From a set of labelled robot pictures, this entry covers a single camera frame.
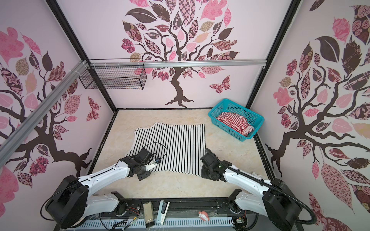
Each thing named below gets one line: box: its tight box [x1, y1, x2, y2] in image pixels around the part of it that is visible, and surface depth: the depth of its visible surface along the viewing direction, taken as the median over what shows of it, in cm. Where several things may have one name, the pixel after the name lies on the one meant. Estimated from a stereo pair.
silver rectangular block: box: [143, 201, 155, 228], surface depth 71 cm
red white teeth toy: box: [198, 210, 210, 222], surface depth 68 cm
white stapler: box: [156, 200, 171, 226], surface depth 72 cm
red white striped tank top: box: [216, 112, 255, 137], surface depth 109 cm
